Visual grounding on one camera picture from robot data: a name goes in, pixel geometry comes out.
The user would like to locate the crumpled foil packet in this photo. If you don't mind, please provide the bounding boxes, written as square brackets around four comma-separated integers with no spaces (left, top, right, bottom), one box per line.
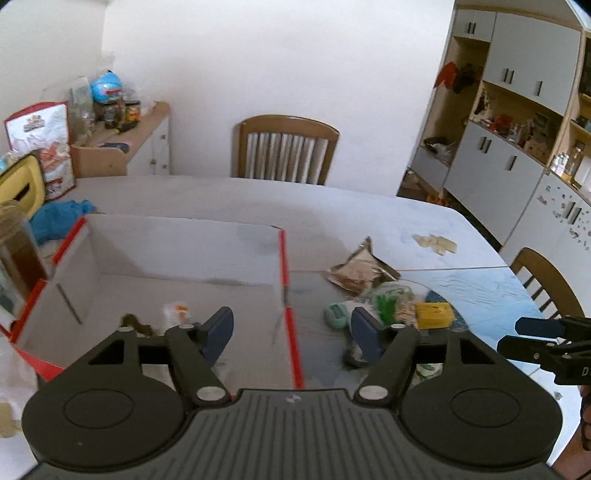
[323,236,402,296]

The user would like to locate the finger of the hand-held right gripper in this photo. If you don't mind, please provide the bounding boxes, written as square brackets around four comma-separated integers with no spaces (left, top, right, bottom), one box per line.
[497,335,561,366]
[515,316,591,343]

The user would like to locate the yellow block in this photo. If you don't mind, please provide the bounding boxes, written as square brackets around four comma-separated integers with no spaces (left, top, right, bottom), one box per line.
[416,302,454,330]

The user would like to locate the yellow plastic container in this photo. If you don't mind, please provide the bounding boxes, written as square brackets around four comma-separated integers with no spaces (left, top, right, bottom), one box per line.
[0,154,46,217]

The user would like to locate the red and white printed bag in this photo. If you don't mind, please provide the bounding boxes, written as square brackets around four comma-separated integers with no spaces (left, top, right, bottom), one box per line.
[4,102,77,200]

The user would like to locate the clear plastic bag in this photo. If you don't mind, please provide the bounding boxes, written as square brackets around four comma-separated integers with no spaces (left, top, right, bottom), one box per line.
[69,76,96,145]

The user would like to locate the dark olive object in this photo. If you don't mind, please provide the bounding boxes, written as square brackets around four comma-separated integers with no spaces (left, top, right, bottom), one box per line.
[121,314,154,336]

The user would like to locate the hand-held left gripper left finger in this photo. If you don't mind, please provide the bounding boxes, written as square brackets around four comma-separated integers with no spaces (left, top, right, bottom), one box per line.
[69,306,235,407]

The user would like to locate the white cabinet with stickers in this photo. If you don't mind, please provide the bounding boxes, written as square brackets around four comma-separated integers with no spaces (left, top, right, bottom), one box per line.
[501,172,591,319]

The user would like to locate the blue cloth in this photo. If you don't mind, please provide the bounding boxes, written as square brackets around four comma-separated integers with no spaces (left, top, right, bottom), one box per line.
[30,199,98,245]

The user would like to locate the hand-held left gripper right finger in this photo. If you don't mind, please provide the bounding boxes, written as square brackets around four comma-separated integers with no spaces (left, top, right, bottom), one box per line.
[351,306,505,407]

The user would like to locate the blue round toy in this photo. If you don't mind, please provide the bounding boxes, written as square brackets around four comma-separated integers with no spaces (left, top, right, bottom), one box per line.
[90,70,124,105]

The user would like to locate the small wooden sideboard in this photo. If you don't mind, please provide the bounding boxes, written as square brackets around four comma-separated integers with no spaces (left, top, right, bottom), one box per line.
[69,102,171,178]

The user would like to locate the teal plastic item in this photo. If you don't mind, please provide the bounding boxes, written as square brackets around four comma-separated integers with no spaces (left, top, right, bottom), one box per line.
[322,302,352,330]

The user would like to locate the wooden chair with curved back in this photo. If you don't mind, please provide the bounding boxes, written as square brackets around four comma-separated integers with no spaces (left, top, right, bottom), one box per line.
[510,247,586,320]

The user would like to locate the red and white cardboard box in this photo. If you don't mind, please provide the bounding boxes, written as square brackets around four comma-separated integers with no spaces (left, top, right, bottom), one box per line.
[9,213,307,389]

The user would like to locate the red cloth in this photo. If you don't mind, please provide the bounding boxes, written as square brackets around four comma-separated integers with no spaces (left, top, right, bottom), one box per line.
[434,62,459,91]

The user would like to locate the wooden chair with slatted back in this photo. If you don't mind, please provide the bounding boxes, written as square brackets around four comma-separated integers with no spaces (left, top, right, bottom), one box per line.
[230,114,341,186]

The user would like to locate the grey and wood wall unit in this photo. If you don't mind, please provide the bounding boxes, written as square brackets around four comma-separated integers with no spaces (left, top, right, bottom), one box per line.
[398,0,591,252]

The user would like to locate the crumpled clear plastic wrapper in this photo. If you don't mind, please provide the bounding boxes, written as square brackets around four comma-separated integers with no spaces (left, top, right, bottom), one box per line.
[362,281,432,326]

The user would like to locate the cream paper scraps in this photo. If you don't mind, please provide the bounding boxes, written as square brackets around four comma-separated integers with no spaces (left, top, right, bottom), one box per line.
[413,233,458,256]

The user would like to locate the dark glass jar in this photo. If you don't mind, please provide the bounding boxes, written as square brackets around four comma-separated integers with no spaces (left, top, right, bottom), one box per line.
[104,100,124,129]

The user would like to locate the green plastic item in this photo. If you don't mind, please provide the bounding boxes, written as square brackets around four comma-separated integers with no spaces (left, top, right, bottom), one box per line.
[375,295,399,322]

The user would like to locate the white and orange object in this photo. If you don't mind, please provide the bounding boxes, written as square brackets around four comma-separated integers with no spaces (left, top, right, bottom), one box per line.
[161,302,193,326]

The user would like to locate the blue printed table mat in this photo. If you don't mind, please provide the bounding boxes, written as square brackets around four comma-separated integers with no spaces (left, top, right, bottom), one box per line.
[402,265,561,402]

